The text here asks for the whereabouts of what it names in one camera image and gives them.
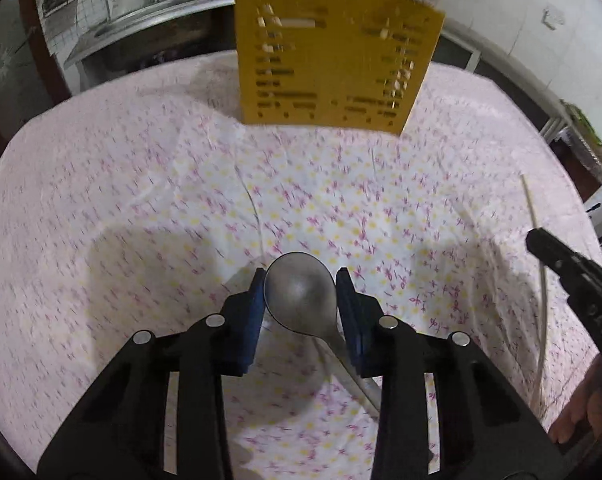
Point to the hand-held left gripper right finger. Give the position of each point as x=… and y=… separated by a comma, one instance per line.
x=345, y=315

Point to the wooden chopstick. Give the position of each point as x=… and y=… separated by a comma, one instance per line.
x=530, y=205

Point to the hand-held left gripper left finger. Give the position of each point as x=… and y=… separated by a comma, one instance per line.
x=256, y=315

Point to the steel kitchen sink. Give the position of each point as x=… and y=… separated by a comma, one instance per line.
x=151, y=17

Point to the pink floral tablecloth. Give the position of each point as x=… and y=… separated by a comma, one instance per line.
x=131, y=210

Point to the yellow perforated utensil holder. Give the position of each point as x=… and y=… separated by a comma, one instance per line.
x=331, y=60

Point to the person's right hand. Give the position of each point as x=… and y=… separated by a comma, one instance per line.
x=591, y=400

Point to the wooden cutting board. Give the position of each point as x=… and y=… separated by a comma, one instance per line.
x=578, y=125

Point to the white soap bottle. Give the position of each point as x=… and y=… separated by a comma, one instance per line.
x=114, y=1

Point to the brown wooden door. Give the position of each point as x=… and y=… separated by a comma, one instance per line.
x=11, y=60

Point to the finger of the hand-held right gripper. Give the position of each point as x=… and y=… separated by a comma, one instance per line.
x=576, y=275

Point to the metal spoon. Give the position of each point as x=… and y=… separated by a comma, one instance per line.
x=301, y=292

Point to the green vegetables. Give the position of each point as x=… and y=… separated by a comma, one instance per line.
x=588, y=127

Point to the white wall socket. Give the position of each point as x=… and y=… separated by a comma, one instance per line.
x=553, y=16

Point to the clear plastic bag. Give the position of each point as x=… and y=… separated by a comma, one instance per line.
x=601, y=167

